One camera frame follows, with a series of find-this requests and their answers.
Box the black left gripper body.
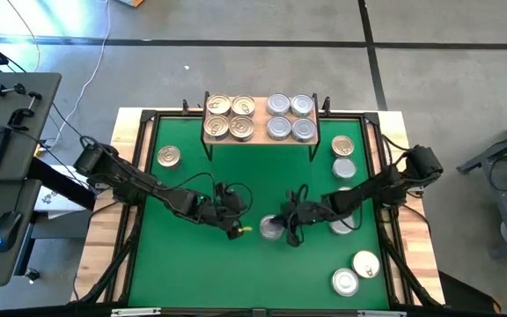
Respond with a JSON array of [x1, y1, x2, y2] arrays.
[[200, 184, 249, 230]]

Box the white printed box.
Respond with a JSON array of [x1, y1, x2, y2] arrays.
[[33, 165, 94, 221]]

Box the Bumble Bee tuna can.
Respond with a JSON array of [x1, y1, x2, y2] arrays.
[[266, 115, 293, 141], [259, 214, 286, 241], [332, 157, 357, 181], [290, 93, 315, 118], [290, 117, 318, 144], [266, 92, 291, 117], [328, 216, 356, 236], [331, 268, 360, 298]]

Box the white floor cable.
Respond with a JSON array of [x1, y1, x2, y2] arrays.
[[57, 0, 113, 133]]

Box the silver edge bracket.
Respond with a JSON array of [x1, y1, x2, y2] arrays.
[[357, 310, 408, 317], [111, 307, 162, 317]]

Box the thin beige floor cable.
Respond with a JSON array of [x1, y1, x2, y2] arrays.
[[5, 0, 41, 74]]

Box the green table mat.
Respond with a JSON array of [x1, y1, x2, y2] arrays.
[[129, 113, 390, 310]]

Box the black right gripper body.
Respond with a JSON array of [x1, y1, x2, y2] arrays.
[[282, 191, 332, 247]]

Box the black desk support beam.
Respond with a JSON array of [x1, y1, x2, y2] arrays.
[[26, 156, 99, 211]]

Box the small wooden shelf black frame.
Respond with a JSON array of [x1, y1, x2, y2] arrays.
[[200, 91, 324, 163]]

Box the black computer mouse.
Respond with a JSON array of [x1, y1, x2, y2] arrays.
[[0, 210, 24, 253]]

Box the dark grey side desk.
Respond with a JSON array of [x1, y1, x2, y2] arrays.
[[0, 72, 62, 287]]

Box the black metal table frame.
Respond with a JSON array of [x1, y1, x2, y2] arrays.
[[70, 99, 446, 309]]

